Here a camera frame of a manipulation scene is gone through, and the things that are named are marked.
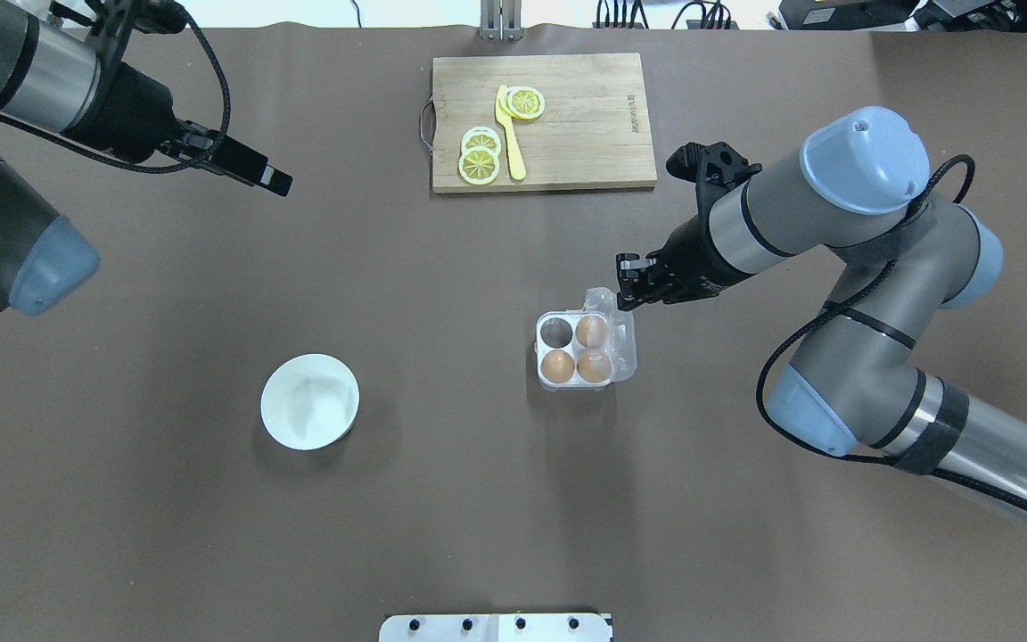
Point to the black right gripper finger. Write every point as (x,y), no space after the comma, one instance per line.
(632,266)
(636,292)

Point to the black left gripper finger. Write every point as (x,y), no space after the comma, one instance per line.
(240,162)

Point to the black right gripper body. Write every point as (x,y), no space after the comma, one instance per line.
(690,256)

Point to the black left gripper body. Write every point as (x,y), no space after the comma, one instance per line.
(133,109)

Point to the clear plastic egg box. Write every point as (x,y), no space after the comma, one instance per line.
(555,330)

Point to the brown egg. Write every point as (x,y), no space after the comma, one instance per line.
(592,331)
(594,366)
(557,366)

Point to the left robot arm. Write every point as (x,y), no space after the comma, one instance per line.
(64,79)

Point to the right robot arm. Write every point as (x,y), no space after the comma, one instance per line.
(842,386)

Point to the wooden cutting board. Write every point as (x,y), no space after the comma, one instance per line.
(594,134)

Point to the yellow plastic knife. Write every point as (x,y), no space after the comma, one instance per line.
(516,166)

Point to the lemon slice front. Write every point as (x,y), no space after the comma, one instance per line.
(479,165)

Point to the lemon slice behind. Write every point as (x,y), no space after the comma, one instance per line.
(481,137)

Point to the lemon slice under top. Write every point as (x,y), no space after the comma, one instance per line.
(502,101)

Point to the white ceramic bowl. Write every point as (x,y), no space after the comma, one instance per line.
(309,402)

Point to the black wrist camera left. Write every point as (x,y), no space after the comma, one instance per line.
(150,17)

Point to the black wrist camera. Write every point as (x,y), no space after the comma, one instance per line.
(150,17)
(715,169)

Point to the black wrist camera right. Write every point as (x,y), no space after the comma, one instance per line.
(715,169)

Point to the metal bracket at table edge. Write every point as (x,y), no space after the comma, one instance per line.
(501,21)

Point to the white metal base plate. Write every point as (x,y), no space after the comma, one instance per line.
(498,627)

